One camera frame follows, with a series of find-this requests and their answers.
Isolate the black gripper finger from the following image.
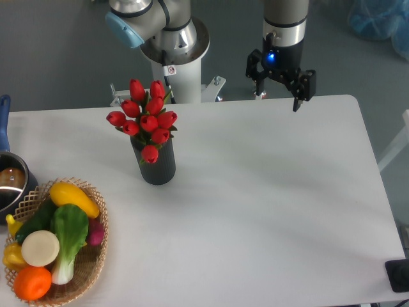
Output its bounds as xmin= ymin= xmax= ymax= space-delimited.
xmin=289 ymin=70 xmax=316 ymax=112
xmin=245 ymin=49 xmax=268 ymax=97

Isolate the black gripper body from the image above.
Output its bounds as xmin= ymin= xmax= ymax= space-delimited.
xmin=261 ymin=33 xmax=302 ymax=84

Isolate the red tulip bouquet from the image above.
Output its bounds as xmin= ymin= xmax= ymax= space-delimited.
xmin=106 ymin=79 xmax=178 ymax=164

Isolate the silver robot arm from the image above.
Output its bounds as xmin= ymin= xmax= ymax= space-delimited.
xmin=105 ymin=1 xmax=316 ymax=111

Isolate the dark ribbed vase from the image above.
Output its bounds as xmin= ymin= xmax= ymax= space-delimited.
xmin=130 ymin=137 xmax=176 ymax=185

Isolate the blue plastic bag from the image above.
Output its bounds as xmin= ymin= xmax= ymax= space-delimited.
xmin=348 ymin=1 xmax=408 ymax=60

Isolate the black device at edge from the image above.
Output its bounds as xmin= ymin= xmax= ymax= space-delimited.
xmin=385 ymin=259 xmax=409 ymax=293

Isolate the purple sweet potato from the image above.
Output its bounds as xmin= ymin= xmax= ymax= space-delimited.
xmin=86 ymin=219 xmax=105 ymax=246

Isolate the yellow squash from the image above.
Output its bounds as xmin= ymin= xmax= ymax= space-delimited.
xmin=49 ymin=182 xmax=100 ymax=219

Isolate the green bok choy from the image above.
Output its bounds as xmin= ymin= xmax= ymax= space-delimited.
xmin=52 ymin=204 xmax=89 ymax=285

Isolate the dark green cucumber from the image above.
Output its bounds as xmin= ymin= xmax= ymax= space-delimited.
xmin=15 ymin=198 xmax=58 ymax=245

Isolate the cream round bun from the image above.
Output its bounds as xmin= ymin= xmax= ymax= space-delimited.
xmin=21 ymin=230 xmax=59 ymax=267

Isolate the yellow banana tip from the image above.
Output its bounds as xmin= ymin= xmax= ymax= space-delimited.
xmin=5 ymin=214 xmax=23 ymax=237

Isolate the yellow bell pepper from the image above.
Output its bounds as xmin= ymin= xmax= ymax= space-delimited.
xmin=3 ymin=242 xmax=28 ymax=272

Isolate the orange fruit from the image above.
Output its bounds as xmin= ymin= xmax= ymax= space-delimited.
xmin=13 ymin=267 xmax=52 ymax=301

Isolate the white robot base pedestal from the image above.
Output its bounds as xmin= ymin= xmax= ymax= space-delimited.
xmin=140 ymin=17 xmax=226 ymax=104

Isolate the white frame bar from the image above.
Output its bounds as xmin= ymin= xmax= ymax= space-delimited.
xmin=378 ymin=110 xmax=408 ymax=172

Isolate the blue handled saucepan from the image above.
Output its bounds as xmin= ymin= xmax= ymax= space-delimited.
xmin=1 ymin=95 xmax=38 ymax=226

